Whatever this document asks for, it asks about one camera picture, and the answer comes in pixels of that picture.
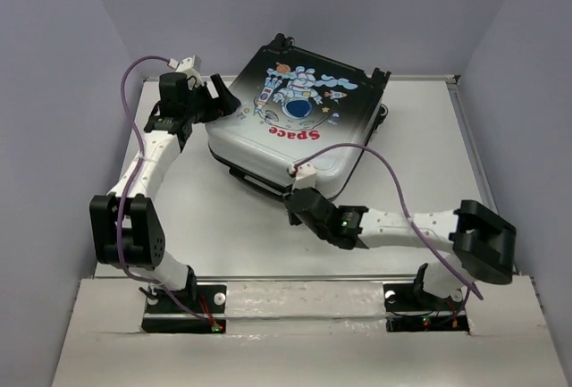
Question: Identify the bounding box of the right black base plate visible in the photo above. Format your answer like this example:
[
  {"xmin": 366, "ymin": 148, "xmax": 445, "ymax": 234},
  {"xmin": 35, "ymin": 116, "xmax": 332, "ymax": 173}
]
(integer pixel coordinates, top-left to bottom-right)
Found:
[{"xmin": 384, "ymin": 283, "xmax": 469, "ymax": 333}]

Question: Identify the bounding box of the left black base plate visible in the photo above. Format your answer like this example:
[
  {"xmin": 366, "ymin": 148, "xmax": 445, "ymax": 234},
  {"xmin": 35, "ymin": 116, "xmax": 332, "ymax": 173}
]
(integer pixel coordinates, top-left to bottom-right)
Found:
[{"xmin": 139, "ymin": 282, "xmax": 227, "ymax": 334}]

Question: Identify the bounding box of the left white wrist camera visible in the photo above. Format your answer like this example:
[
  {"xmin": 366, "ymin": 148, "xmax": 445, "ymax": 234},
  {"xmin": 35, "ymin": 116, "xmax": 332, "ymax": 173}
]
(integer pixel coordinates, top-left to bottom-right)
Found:
[{"xmin": 168, "ymin": 55, "xmax": 205, "ymax": 89}]

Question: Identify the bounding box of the black and white suitcase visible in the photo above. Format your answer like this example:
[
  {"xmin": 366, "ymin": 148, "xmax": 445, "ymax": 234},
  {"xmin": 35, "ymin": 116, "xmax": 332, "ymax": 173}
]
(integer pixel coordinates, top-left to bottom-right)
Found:
[{"xmin": 206, "ymin": 33, "xmax": 391, "ymax": 200}]

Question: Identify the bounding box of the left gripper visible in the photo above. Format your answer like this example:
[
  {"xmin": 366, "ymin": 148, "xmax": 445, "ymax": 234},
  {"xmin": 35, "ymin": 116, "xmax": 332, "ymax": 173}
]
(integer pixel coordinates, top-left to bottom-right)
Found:
[{"xmin": 185, "ymin": 76, "xmax": 243, "ymax": 126}]

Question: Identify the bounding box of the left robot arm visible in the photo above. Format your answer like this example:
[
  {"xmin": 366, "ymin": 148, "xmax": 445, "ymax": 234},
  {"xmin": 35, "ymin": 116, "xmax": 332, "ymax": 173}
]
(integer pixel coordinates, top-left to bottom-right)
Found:
[{"xmin": 89, "ymin": 72, "xmax": 240, "ymax": 311}]

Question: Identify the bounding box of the white cardboard front panel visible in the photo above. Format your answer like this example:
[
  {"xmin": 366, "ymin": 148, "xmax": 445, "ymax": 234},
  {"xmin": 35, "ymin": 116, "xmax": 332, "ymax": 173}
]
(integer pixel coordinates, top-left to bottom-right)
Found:
[{"xmin": 54, "ymin": 277, "xmax": 567, "ymax": 386}]

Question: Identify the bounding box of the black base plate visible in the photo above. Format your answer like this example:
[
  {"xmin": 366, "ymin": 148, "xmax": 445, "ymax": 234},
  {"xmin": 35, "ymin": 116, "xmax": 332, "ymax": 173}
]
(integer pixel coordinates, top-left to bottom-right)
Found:
[
  {"xmin": 139, "ymin": 282, "xmax": 227, "ymax": 334},
  {"xmin": 384, "ymin": 283, "xmax": 469, "ymax": 333}
]

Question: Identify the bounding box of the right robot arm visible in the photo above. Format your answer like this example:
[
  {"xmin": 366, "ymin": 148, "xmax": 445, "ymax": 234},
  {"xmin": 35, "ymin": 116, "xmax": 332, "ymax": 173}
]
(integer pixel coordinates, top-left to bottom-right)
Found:
[{"xmin": 284, "ymin": 188, "xmax": 517, "ymax": 308}]

